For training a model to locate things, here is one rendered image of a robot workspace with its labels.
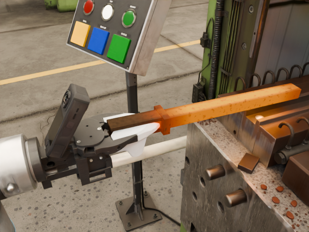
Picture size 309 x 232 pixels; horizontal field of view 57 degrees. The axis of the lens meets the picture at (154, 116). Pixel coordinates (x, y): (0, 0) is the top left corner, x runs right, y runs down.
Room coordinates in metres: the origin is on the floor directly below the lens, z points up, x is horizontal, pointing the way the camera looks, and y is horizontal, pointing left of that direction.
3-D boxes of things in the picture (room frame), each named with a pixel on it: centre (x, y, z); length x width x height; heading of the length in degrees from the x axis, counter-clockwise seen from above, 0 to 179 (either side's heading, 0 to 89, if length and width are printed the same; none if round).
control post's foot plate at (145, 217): (1.00, 0.09, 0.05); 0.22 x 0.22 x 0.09; 22
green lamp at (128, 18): (0.87, 0.08, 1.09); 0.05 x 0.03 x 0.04; 22
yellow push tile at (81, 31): (0.98, 0.25, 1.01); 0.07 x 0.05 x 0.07; 47
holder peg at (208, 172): (0.45, -0.13, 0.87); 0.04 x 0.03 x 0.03; 112
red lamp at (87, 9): (1.01, 0.22, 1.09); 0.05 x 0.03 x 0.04; 22
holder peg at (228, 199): (0.38, -0.16, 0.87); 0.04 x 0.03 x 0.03; 112
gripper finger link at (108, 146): (0.35, 0.07, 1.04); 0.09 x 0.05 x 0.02; 110
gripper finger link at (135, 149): (0.37, 0.03, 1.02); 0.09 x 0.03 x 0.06; 110
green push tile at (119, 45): (0.84, 0.11, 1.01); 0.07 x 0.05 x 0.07; 47
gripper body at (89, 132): (0.35, 0.14, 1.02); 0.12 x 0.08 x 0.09; 112
